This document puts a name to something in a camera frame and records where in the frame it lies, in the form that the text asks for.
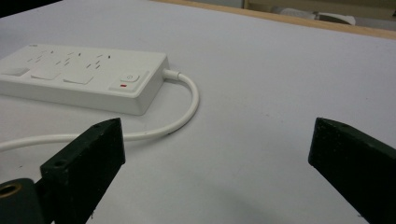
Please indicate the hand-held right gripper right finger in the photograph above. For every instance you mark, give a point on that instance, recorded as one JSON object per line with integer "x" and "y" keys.
{"x": 358, "y": 168}

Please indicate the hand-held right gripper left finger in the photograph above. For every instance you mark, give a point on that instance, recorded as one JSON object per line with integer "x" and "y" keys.
{"x": 84, "y": 165}

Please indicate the white power strip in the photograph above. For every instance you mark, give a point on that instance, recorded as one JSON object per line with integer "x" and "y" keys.
{"x": 77, "y": 77}

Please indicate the white cloth bundle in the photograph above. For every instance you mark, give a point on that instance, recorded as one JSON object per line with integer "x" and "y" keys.
{"x": 314, "y": 15}

